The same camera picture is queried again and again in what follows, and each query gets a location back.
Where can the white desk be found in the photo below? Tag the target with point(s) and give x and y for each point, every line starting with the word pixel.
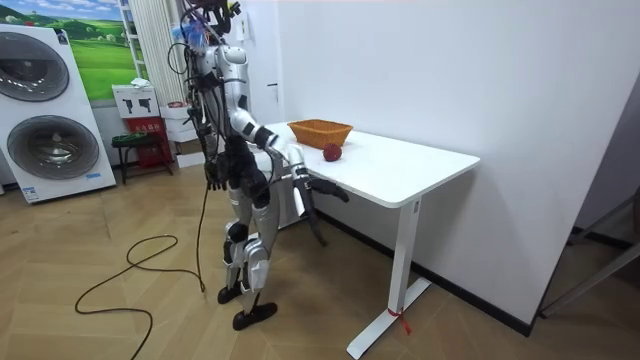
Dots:
pixel 390 170

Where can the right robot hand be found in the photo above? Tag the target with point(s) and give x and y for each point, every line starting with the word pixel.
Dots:
pixel 327 188

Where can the white printed cardboard box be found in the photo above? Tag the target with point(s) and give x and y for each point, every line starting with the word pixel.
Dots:
pixel 135 100

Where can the red cabinet box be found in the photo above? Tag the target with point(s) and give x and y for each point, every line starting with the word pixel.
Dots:
pixel 150 137

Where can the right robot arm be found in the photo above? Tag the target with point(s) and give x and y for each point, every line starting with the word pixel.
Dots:
pixel 245 122

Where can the stacked white boxes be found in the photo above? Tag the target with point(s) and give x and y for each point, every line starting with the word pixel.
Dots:
pixel 179 127

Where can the orange wicker basket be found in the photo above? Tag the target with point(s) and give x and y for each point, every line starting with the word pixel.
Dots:
pixel 320 132

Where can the grey tripod legs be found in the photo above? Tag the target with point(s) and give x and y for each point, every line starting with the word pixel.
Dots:
pixel 595 270

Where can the white curtain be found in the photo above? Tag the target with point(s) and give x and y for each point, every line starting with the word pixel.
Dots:
pixel 157 50

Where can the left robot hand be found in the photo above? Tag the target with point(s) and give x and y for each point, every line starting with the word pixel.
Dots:
pixel 217 175

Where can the red apple soft toy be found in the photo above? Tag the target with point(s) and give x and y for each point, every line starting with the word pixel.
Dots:
pixel 332 152

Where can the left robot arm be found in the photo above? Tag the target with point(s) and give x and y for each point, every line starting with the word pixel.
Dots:
pixel 204 132

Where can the white door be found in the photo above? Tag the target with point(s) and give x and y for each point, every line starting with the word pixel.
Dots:
pixel 262 65

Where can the robot legs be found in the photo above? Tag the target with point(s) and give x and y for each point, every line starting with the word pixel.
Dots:
pixel 260 225

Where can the green landscape wall poster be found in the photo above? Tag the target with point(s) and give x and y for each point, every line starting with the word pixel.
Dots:
pixel 95 50

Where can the robot body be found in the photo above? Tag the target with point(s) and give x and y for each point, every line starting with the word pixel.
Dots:
pixel 231 65

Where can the white washing machine tower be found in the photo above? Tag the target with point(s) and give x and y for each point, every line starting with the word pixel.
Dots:
pixel 47 115

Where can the black stool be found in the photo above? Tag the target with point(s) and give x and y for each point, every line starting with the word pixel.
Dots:
pixel 142 150

